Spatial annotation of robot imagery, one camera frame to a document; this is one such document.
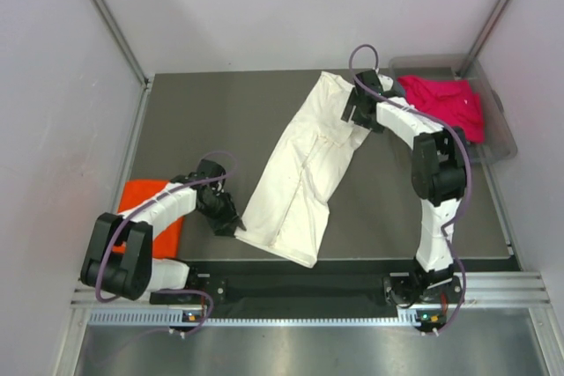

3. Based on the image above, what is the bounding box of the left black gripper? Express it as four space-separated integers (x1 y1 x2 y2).
197 190 244 238

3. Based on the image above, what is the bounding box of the white t shirt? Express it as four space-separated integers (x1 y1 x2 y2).
235 71 369 268

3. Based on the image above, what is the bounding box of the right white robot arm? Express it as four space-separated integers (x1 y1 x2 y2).
342 70 468 302

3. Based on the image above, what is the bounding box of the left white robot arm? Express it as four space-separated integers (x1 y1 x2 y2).
80 157 246 303

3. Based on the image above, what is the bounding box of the orange folded t shirt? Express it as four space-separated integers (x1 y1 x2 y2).
117 180 184 259

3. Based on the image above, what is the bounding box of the pink t shirt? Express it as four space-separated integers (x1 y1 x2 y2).
397 75 486 144

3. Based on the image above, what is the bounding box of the clear plastic bin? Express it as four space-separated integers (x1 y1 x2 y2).
389 54 517 164

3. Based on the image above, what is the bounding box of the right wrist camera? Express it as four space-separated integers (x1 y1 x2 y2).
378 74 394 92

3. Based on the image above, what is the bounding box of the grey slotted cable duct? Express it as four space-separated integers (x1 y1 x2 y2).
88 308 440 328

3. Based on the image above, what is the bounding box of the aluminium frame rail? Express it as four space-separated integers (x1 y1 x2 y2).
70 271 550 308

